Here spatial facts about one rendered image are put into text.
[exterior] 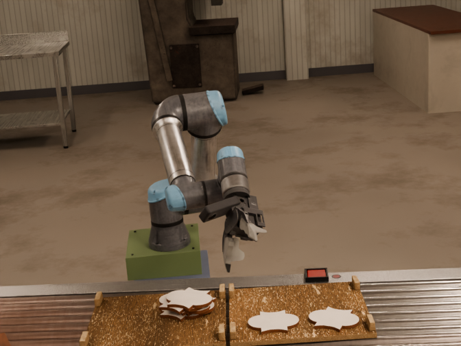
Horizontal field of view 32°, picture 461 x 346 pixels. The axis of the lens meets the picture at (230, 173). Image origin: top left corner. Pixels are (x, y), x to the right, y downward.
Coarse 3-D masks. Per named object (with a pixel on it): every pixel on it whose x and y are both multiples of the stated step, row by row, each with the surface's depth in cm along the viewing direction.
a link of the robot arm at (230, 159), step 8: (224, 152) 223; (232, 152) 222; (240, 152) 224; (224, 160) 221; (232, 160) 221; (240, 160) 222; (224, 168) 220; (232, 168) 219; (240, 168) 219; (224, 176) 218
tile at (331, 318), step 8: (312, 312) 238; (320, 312) 238; (328, 312) 237; (336, 312) 237; (344, 312) 237; (352, 312) 238; (312, 320) 234; (320, 320) 233; (328, 320) 233; (336, 320) 233; (344, 320) 232; (352, 320) 232; (320, 328) 231; (328, 328) 230; (336, 328) 228; (344, 328) 230
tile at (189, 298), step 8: (168, 296) 245; (176, 296) 244; (184, 296) 244; (192, 296) 244; (200, 296) 243; (208, 296) 243; (168, 304) 240; (176, 304) 239; (184, 304) 239; (192, 304) 238; (200, 304) 238; (208, 304) 239
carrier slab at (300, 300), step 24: (240, 288) 260; (264, 288) 259; (288, 288) 257; (312, 288) 256; (336, 288) 255; (240, 312) 244; (288, 312) 241; (360, 312) 238; (240, 336) 229; (264, 336) 228; (288, 336) 227; (312, 336) 226; (336, 336) 226; (360, 336) 226
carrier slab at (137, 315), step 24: (96, 312) 250; (120, 312) 249; (144, 312) 248; (216, 312) 245; (96, 336) 235; (120, 336) 234; (144, 336) 233; (168, 336) 232; (192, 336) 231; (216, 336) 230
